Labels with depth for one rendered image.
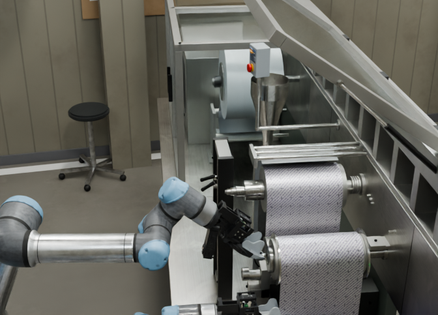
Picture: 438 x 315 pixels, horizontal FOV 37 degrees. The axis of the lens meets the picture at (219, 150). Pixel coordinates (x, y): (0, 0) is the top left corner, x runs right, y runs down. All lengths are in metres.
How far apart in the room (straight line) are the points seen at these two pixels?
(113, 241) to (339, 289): 0.66
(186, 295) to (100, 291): 1.58
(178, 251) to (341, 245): 0.85
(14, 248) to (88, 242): 0.18
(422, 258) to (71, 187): 3.54
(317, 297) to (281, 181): 0.36
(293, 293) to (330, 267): 0.13
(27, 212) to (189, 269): 0.80
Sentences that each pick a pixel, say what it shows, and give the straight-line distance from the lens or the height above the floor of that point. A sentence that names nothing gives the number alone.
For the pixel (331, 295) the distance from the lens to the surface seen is 1.93.
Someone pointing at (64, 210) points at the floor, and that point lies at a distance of 4.64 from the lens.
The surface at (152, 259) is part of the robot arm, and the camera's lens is 1.66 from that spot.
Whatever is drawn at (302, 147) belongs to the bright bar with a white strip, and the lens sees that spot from 2.08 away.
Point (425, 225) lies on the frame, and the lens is 1.73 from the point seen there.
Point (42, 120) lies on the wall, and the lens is 5.23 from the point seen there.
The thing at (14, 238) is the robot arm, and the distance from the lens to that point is 1.75.
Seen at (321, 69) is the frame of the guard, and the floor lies 1.88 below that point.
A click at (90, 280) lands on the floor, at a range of 3.95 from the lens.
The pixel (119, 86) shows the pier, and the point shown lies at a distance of 4.85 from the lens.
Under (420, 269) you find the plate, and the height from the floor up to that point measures 1.35.
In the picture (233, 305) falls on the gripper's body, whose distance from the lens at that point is 1.87.
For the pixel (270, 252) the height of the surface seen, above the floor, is 1.28.
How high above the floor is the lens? 2.34
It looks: 26 degrees down
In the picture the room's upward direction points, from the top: straight up
